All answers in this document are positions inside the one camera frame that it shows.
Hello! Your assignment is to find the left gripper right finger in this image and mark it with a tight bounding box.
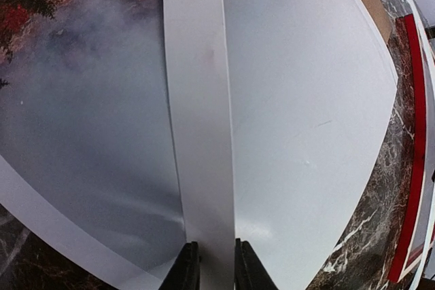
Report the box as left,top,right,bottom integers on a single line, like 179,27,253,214
234,238,278,290

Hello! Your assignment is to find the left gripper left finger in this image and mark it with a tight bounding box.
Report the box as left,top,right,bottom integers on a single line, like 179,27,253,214
159,242,201,290

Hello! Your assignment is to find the autumn forest photo print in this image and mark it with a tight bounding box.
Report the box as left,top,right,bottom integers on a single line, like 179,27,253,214
0,0,399,290

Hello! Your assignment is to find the white photo mat board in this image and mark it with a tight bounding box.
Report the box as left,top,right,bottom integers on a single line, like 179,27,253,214
162,0,435,290

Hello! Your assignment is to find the red wooden picture frame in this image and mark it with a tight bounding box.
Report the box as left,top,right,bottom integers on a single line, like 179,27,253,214
388,14,434,283

